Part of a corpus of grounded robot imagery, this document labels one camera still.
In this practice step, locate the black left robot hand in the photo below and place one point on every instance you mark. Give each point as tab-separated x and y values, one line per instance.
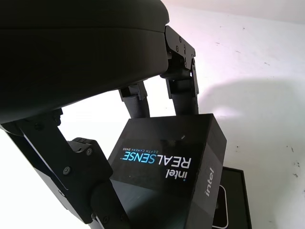
71	59

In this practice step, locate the black RealSense box lid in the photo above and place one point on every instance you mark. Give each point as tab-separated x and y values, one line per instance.
166	143

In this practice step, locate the black camera box base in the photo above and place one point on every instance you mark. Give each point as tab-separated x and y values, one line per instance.
240	190

